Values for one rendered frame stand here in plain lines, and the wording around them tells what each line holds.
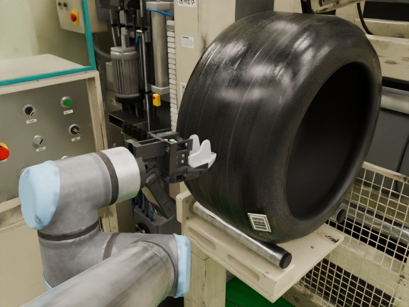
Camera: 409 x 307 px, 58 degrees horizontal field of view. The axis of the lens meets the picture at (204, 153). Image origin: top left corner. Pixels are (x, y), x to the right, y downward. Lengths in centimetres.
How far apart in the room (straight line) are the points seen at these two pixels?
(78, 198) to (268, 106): 38
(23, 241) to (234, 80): 91
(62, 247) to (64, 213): 5
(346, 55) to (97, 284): 68
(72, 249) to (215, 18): 72
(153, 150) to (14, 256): 85
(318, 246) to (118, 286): 90
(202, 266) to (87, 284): 107
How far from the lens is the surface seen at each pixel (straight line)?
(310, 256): 117
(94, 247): 59
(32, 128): 128
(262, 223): 82
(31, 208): 57
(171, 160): 65
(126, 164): 60
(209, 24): 105
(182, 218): 115
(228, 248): 106
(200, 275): 145
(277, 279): 100
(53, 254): 60
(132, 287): 40
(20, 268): 143
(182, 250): 55
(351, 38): 88
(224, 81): 78
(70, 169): 57
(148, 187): 66
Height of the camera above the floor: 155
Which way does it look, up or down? 26 degrees down
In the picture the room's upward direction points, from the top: straight up
